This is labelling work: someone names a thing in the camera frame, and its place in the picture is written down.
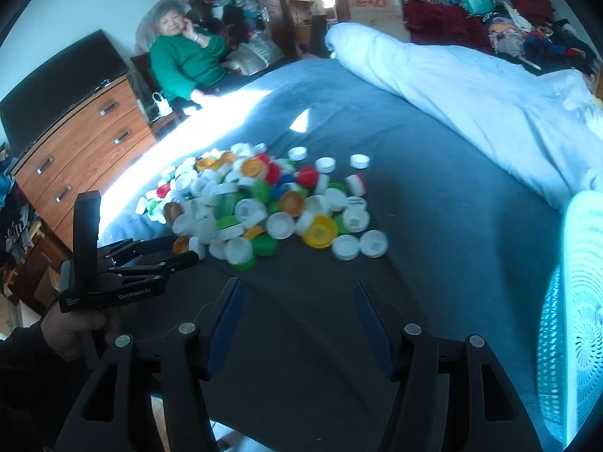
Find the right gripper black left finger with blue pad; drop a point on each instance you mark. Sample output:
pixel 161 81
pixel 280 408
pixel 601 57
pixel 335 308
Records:
pixel 146 396

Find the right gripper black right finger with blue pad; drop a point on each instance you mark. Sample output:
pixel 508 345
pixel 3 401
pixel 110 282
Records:
pixel 483 411

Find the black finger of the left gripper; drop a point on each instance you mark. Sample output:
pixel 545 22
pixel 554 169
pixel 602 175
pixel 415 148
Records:
pixel 155 264
pixel 130 248

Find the white bottle cap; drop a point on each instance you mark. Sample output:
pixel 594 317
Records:
pixel 346 247
pixel 374 244

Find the operator left hand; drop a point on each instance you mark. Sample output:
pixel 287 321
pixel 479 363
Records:
pixel 62 331

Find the green bottle cap front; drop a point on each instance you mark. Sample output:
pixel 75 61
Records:
pixel 264 246

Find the light blue perforated basket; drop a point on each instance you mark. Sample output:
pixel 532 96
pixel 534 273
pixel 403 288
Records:
pixel 569 348

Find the wooden chest of drawers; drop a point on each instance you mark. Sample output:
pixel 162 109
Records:
pixel 86 150

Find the orange bottle cap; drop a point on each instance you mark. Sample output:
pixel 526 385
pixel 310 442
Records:
pixel 292 203

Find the white small bag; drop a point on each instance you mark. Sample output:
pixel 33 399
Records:
pixel 163 108

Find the yellow bottle cap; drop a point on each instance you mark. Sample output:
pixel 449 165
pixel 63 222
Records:
pixel 321 233

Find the grey blue bed blanket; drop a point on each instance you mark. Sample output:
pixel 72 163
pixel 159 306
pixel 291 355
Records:
pixel 471 251

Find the red bottle cap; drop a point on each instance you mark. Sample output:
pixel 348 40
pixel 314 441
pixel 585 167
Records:
pixel 307 177

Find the woman in green sweater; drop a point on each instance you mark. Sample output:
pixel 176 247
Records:
pixel 187 62

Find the black flat television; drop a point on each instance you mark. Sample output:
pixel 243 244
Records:
pixel 56 86

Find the white cap far right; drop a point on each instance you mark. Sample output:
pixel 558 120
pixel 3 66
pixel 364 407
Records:
pixel 359 161

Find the light blue folded duvet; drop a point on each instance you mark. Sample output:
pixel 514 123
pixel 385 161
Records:
pixel 546 131

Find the dark red blanket pile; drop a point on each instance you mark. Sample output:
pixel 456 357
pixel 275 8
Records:
pixel 445 24

